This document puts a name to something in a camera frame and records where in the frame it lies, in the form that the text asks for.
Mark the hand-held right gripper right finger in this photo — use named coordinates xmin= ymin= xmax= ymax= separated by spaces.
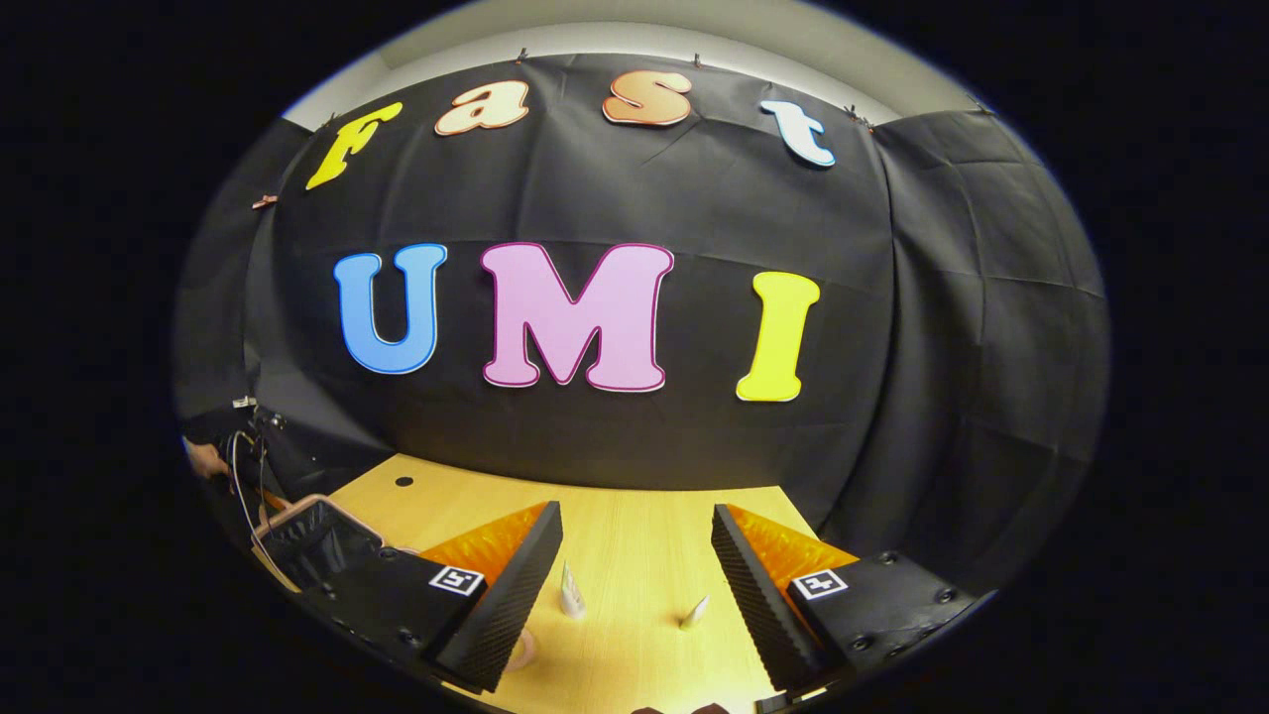
xmin=710 ymin=504 xmax=995 ymax=695

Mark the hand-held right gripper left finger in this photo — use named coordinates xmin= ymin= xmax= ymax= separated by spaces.
xmin=295 ymin=501 xmax=564 ymax=694

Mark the white cable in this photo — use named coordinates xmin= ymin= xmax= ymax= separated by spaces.
xmin=230 ymin=430 xmax=267 ymax=541

